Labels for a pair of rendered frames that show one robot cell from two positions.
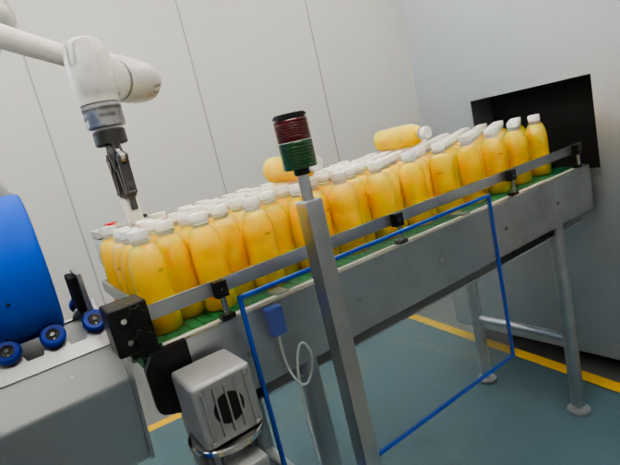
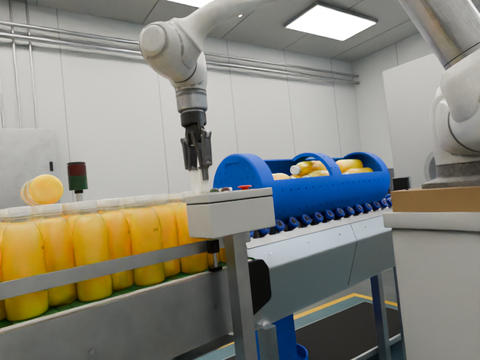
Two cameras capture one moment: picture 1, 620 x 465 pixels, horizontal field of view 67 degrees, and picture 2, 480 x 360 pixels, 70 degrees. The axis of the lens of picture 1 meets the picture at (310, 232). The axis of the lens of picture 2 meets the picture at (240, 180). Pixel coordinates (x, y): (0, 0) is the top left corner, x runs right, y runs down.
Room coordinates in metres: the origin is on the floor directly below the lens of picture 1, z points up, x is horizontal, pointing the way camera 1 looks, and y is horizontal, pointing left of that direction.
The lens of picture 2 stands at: (2.18, 0.40, 1.10)
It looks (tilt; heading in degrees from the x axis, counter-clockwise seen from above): 2 degrees up; 172
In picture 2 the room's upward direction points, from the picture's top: 6 degrees counter-clockwise
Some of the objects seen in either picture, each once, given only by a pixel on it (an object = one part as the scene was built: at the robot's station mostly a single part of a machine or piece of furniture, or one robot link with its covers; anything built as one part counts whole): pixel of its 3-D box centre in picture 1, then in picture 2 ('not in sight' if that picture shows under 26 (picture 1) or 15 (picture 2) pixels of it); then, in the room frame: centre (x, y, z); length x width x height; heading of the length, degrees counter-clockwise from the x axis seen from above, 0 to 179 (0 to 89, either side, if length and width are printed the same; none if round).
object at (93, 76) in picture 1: (94, 71); (186, 65); (1.19, 0.41, 1.48); 0.13 x 0.11 x 0.16; 160
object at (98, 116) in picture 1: (104, 117); (191, 103); (1.18, 0.42, 1.37); 0.09 x 0.09 x 0.06
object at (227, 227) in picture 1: (230, 253); not in sight; (1.06, 0.19, 1.00); 0.07 x 0.07 x 0.19
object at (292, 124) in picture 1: (292, 130); (76, 171); (0.88, -0.01, 1.23); 0.06 x 0.06 x 0.04
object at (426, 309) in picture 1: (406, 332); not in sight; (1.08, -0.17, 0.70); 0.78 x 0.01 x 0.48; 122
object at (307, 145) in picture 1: (297, 154); (78, 183); (0.88, -0.01, 1.18); 0.06 x 0.06 x 0.05
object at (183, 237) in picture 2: not in sight; (191, 233); (1.25, 0.38, 1.00); 0.07 x 0.07 x 0.19
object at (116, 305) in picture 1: (129, 327); not in sight; (0.83, 0.36, 0.95); 0.10 x 0.07 x 0.10; 32
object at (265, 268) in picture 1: (434, 202); not in sight; (1.27, -0.35, 0.96); 1.60 x 0.01 x 0.03; 122
